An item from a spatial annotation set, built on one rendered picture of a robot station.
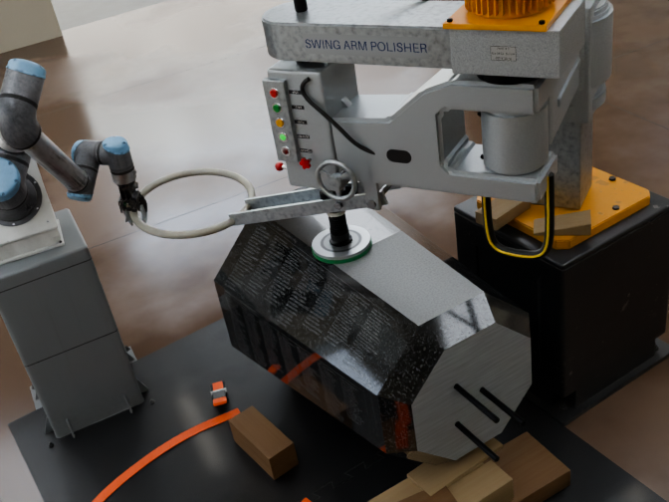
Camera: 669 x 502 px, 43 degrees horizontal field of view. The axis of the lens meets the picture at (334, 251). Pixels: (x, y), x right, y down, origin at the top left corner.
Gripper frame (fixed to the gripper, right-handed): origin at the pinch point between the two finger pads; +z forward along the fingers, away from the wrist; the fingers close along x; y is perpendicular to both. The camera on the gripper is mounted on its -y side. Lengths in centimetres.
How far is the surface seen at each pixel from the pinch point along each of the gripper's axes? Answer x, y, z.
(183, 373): -1, -7, 89
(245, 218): 45.3, 19.2, -8.4
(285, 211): 61, 28, -15
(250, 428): 36, 46, 73
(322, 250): 73, 36, -3
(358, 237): 86, 31, -3
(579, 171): 168, 17, -13
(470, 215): 131, 4, 9
